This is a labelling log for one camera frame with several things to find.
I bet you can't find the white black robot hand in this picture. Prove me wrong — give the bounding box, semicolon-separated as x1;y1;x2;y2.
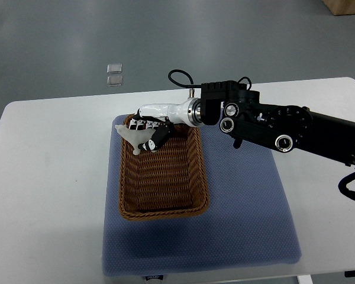
128;98;203;152

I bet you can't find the white toy bear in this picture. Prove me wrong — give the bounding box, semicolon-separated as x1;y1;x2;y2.
115;124;155;155

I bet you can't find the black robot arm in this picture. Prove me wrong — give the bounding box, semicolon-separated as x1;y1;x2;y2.
193;80;355;167

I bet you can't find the brown wicker basket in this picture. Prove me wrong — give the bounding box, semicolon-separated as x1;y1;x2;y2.
118;115;209;221

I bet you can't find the lower metal floor plate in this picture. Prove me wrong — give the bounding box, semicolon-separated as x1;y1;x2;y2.
107;75;122;86

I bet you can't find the metal floor plate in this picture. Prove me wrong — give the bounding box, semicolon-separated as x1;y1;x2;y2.
107;75;122;86
106;63;122;74

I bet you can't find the upper metal floor plate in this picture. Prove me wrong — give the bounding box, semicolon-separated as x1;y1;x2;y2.
106;63;122;74

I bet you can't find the blue quilted mat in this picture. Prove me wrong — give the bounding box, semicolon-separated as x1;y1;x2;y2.
102;125;301;277

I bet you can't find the black cable loop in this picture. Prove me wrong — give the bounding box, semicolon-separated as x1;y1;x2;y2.
338;170;355;204

